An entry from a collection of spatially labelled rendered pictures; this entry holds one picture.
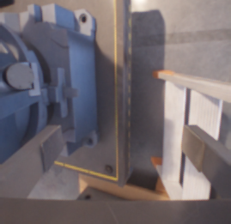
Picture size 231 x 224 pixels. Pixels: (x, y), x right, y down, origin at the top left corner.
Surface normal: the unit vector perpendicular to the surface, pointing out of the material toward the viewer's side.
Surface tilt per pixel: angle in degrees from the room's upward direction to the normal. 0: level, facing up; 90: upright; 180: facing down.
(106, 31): 0
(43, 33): 0
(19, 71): 73
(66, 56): 0
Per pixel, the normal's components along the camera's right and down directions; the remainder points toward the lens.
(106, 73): -0.39, 0.24
